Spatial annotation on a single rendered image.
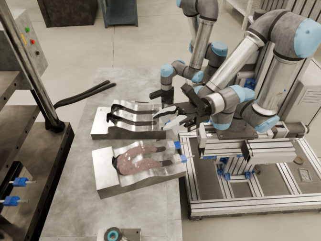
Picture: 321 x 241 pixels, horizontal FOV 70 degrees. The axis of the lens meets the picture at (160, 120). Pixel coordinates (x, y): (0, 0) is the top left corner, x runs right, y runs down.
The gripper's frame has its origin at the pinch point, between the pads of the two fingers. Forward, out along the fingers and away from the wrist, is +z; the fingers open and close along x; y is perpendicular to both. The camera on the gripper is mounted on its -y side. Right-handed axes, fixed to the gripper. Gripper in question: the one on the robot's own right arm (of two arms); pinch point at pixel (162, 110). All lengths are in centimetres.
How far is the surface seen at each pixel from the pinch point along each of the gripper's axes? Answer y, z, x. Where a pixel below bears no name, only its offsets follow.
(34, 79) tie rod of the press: -74, -33, -9
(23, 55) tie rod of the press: -73, -47, -9
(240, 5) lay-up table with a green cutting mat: 167, 64, 388
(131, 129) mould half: -20.6, 1.3, -17.1
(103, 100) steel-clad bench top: -47, 11, 23
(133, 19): -57, 80, 356
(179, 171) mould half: 9.4, 4.9, -46.3
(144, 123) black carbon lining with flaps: -12.0, 2.5, -10.4
